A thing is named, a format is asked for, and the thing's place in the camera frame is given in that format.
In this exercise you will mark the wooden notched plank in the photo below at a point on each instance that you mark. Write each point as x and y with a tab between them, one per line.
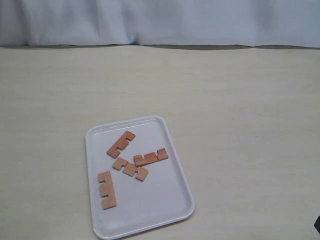
150	158
120	144
106	189
130	169

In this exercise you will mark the white plastic tray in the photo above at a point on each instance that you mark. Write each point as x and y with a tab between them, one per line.
122	205

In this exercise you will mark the white backdrop cloth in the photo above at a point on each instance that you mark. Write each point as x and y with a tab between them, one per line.
160	22

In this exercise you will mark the black object at edge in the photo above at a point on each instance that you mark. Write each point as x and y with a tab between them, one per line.
317	224

